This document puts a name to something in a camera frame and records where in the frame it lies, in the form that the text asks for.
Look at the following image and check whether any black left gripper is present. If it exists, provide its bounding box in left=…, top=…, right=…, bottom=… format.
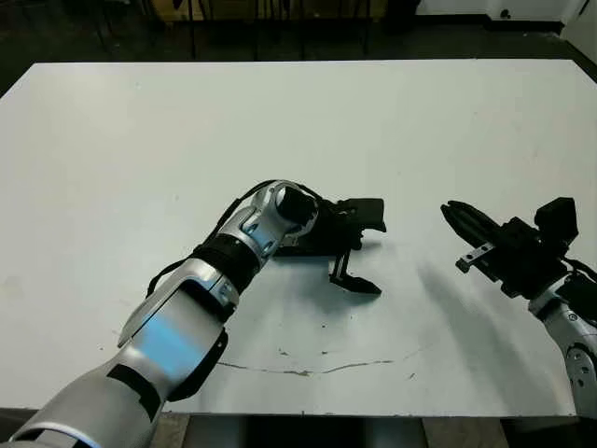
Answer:
left=306, top=199, right=388, bottom=296

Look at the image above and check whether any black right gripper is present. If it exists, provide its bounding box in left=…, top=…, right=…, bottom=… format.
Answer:
left=440, top=199, right=568, bottom=300

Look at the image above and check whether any dark robot torso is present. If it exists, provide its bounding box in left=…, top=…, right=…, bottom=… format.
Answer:
left=186, top=413, right=505, bottom=448

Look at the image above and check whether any black waste bin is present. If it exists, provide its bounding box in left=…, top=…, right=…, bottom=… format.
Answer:
left=384, top=0, right=421, bottom=35

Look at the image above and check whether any white cabinet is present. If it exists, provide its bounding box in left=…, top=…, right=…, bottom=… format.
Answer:
left=562, top=0, right=597, bottom=44

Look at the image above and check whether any yellow wooden board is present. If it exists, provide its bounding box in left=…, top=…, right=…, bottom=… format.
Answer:
left=153, top=0, right=256, bottom=22

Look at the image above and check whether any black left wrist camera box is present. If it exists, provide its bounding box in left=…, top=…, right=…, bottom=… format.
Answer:
left=347, top=198, right=386, bottom=223

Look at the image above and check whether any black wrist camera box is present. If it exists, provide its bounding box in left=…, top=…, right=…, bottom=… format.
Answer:
left=347, top=198, right=386, bottom=223
left=534, top=197, right=579, bottom=253

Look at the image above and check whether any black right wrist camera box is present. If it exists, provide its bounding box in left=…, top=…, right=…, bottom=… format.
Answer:
left=534, top=197, right=579, bottom=253

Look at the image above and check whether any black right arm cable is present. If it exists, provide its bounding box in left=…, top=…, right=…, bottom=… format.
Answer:
left=562, top=254, right=597, bottom=286

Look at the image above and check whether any black metal chair frame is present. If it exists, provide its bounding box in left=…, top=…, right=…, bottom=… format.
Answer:
left=185, top=0, right=260, bottom=61

